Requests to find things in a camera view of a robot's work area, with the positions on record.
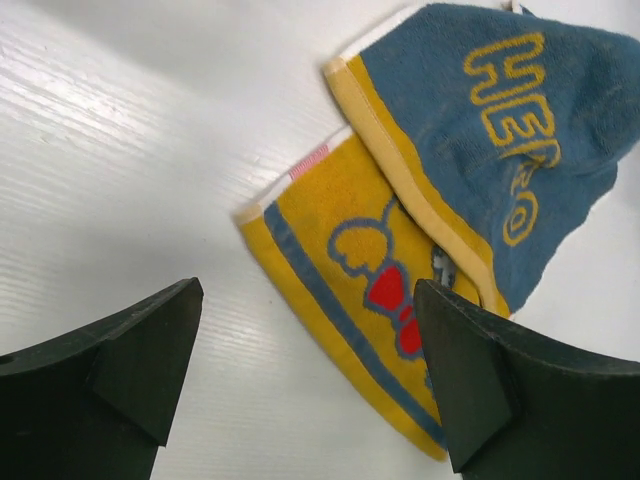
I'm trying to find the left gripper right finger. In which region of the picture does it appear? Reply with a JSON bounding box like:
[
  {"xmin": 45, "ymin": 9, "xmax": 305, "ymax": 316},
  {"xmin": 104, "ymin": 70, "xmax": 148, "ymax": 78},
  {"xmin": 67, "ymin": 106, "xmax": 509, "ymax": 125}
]
[{"xmin": 414, "ymin": 280, "xmax": 639, "ymax": 479}]

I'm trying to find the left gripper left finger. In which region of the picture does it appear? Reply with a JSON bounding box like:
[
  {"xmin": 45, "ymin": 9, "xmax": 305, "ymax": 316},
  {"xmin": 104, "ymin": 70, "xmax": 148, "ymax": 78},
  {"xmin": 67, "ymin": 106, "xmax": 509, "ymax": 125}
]
[{"xmin": 1, "ymin": 278, "xmax": 203, "ymax": 479}]

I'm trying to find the yellow and blue towel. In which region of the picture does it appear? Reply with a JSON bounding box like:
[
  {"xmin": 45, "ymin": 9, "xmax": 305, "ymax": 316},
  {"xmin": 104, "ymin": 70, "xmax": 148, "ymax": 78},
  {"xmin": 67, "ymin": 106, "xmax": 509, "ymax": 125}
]
[{"xmin": 234, "ymin": 3, "xmax": 639, "ymax": 460}]

